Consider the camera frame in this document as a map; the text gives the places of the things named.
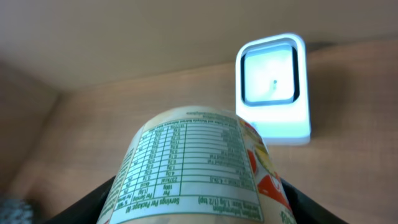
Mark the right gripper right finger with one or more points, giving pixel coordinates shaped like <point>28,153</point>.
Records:
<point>306,210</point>

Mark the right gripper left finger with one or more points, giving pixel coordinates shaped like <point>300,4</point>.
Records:
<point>87,209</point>

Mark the green lid Knorr jar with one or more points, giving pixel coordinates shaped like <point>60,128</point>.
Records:
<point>197,164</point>

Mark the white barcode scanner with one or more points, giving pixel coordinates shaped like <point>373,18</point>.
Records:
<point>272,89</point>

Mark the grey plastic mesh basket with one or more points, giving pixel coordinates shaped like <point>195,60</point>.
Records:
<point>14,211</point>

